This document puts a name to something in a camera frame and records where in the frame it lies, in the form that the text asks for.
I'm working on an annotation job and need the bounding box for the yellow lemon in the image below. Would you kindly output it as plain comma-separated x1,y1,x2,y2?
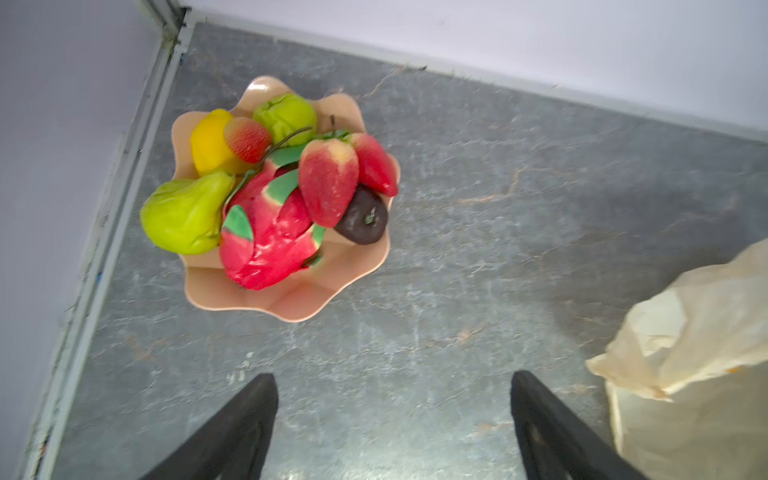
190,109,252,177

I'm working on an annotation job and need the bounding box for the small red lychee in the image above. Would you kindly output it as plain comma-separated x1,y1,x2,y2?
224,117,272,164

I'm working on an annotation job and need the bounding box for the green pear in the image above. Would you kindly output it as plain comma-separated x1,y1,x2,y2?
140,170,236,255

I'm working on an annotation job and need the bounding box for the banana print plastic bag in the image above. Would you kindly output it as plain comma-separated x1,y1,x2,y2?
586,241,767,479

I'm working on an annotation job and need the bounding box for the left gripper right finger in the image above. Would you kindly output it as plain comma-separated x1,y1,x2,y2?
510,370,646,480

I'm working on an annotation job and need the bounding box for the pink dragon fruit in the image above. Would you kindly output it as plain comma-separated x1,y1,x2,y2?
219,159,326,290

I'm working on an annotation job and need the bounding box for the red strawberry large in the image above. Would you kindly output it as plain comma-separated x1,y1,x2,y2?
298,139,359,228

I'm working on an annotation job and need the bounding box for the pink wavy fruit plate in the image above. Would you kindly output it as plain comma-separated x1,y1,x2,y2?
171,76,391,322

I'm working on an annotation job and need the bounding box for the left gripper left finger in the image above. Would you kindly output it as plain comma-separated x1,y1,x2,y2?
143,373,279,479

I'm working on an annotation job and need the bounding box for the dark purple mangosteen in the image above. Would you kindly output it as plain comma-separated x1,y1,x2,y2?
334,184,389,245

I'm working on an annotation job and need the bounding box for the green apple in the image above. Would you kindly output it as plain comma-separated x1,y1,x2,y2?
252,94,318,147

